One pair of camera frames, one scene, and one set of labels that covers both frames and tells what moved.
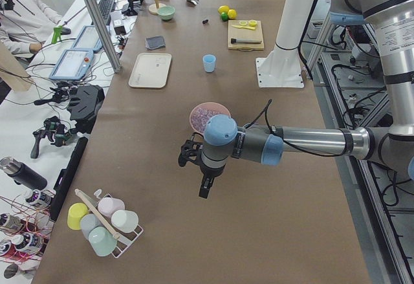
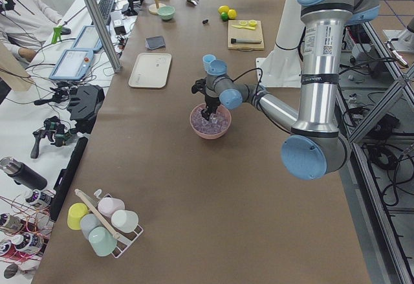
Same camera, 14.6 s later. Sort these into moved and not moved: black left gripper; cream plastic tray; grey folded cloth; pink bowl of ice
Moved: black left gripper
Not moved: cream plastic tray; grey folded cloth; pink bowl of ice
